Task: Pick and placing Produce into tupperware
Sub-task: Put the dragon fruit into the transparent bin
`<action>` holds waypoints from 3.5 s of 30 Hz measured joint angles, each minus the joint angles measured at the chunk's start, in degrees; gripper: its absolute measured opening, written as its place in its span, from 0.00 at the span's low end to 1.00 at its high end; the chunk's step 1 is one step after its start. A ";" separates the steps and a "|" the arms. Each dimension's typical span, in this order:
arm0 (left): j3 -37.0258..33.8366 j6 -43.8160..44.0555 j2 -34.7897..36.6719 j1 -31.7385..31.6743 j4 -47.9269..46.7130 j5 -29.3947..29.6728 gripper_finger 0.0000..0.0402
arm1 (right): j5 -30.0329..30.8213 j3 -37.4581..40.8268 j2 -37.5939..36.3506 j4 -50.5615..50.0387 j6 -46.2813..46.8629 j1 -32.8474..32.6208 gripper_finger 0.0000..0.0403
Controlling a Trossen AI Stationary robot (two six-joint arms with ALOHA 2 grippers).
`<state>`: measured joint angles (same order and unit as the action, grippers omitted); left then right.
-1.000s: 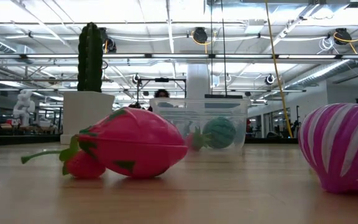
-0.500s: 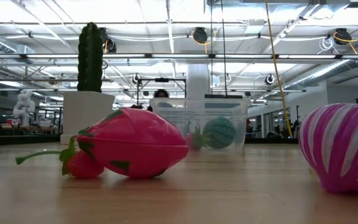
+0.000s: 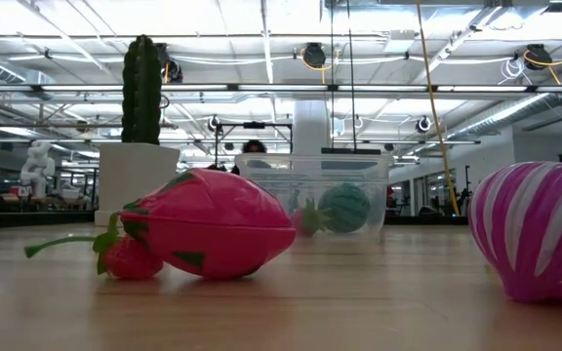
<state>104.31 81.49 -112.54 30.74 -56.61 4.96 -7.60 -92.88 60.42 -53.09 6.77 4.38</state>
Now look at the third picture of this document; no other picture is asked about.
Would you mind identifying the red toy strawberry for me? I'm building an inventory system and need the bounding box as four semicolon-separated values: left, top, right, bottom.
290;197;332;239

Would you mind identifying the green striped toy watermelon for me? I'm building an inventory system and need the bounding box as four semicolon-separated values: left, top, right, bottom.
316;182;372;234

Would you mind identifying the red toy dragon fruit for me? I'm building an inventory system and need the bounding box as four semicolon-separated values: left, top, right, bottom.
118;167;298;281

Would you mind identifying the small long-stemmed toy strawberry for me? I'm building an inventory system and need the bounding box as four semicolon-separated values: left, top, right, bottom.
23;211;166;281

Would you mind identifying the purple white striped toy onion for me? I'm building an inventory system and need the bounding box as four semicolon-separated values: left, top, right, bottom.
466;161;562;304

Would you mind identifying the clear plastic tupperware container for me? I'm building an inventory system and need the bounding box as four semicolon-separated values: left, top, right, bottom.
234;152;395;242

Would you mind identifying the person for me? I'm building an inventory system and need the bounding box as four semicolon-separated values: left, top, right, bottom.
230;138;270;176

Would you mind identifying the white pillar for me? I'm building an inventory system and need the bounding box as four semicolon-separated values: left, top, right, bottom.
292;99;334;155

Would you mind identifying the black vented box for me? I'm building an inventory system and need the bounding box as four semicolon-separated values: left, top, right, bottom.
320;146;382;156

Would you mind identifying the black ceiling device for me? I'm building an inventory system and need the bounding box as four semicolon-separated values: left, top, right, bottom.
156;42;184;84

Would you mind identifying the white robot statue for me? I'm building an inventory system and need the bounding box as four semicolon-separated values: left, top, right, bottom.
20;139;57;199

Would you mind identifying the black background rig frame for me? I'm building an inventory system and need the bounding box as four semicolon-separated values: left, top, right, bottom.
214;121;294;172

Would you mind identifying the thin black hanging cable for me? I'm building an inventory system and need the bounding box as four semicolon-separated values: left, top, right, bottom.
329;38;336;150

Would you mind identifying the thick black hanging cable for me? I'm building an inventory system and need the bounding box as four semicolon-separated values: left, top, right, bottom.
347;0;358;152

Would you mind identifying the yellow hanging cable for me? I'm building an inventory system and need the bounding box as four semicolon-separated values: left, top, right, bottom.
415;0;462;217

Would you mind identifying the long ceiling light rail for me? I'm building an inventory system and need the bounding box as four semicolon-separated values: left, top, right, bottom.
0;82;562;95

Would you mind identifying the silver ventilation duct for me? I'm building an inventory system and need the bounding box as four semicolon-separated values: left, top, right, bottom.
446;92;562;140

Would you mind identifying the black aluminium table frame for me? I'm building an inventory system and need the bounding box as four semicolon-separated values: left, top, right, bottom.
0;210;468;230

